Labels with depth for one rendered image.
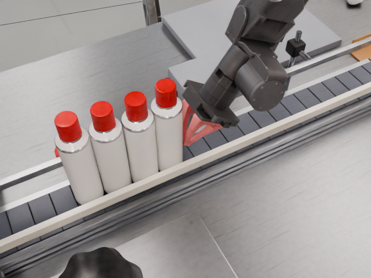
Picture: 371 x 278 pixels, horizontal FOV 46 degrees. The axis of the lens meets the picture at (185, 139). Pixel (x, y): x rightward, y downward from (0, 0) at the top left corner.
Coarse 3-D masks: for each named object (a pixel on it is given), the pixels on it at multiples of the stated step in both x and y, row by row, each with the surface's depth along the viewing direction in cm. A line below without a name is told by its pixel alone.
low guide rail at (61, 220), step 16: (352, 96) 90; (304, 112) 86; (320, 112) 88; (272, 128) 84; (240, 144) 82; (192, 160) 79; (208, 160) 80; (160, 176) 77; (176, 176) 79; (112, 192) 75; (128, 192) 75; (80, 208) 73; (96, 208) 74; (48, 224) 71; (64, 224) 72; (0, 240) 69; (16, 240) 69
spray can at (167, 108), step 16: (160, 80) 67; (160, 96) 66; (176, 96) 68; (160, 112) 69; (176, 112) 69; (160, 128) 71; (176, 128) 71; (160, 144) 74; (176, 144) 74; (160, 160) 78; (176, 160) 78
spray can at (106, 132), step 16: (96, 112) 63; (112, 112) 64; (96, 128) 65; (112, 128) 65; (96, 144) 67; (112, 144) 66; (96, 160) 72; (112, 160) 69; (112, 176) 73; (128, 176) 76
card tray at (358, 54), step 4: (364, 36) 108; (368, 36) 109; (356, 40) 108; (364, 48) 111; (368, 48) 111; (352, 52) 110; (356, 52) 110; (360, 52) 110; (364, 52) 110; (368, 52) 110; (356, 56) 109; (360, 56) 109; (364, 56) 109; (368, 56) 109; (360, 60) 108
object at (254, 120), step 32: (288, 96) 94; (320, 96) 94; (224, 128) 88; (256, 128) 88; (288, 128) 88; (224, 160) 83; (64, 192) 79; (0, 224) 75; (32, 224) 75; (0, 256) 71
